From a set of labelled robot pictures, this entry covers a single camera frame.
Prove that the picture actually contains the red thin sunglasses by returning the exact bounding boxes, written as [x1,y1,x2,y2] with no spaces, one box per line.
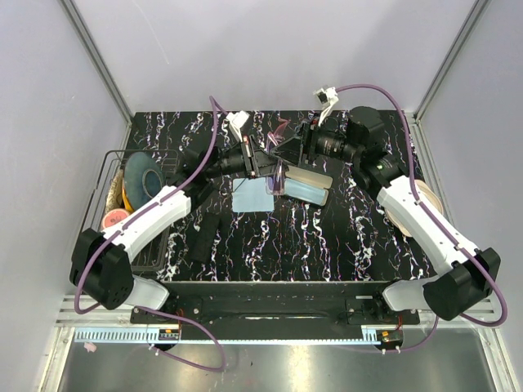
[266,118,289,196]

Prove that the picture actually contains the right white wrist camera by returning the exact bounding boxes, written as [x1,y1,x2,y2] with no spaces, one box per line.
[314,87,339,126]

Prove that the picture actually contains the pink patterned cup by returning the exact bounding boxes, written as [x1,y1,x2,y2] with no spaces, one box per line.
[101,208,130,230]

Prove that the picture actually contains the yellow plate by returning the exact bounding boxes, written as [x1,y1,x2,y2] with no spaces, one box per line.
[122,185,134,214]

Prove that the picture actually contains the light blue cloth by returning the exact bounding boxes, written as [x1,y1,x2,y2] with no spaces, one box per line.
[284,179,328,205]
[232,178,275,213]

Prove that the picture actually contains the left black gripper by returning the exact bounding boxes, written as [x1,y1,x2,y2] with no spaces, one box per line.
[206,135,289,180]

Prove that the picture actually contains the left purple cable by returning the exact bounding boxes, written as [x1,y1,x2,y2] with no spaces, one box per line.
[73,96,228,372]

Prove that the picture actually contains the black glasses case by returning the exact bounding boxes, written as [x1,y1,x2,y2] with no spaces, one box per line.
[188,212,221,264]

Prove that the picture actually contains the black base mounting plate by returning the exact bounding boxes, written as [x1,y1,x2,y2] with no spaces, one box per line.
[128,281,421,331]

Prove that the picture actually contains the woven beige plate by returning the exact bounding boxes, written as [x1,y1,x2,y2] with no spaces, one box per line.
[104,169,123,214]

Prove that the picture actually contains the blue ceramic plate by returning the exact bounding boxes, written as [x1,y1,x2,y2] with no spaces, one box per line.
[123,152,165,211]

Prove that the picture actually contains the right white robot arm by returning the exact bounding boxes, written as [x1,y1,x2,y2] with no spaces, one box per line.
[270,106,501,324]

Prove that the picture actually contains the dark green glasses case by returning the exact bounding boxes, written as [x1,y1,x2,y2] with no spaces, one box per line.
[284,167,333,207]

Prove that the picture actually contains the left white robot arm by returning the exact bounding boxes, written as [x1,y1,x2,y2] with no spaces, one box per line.
[69,137,277,323]

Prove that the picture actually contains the black wire dish rack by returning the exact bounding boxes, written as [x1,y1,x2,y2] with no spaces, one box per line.
[80,149,169,275]

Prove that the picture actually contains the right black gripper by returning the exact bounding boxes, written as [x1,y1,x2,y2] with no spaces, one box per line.
[270,111,361,167]

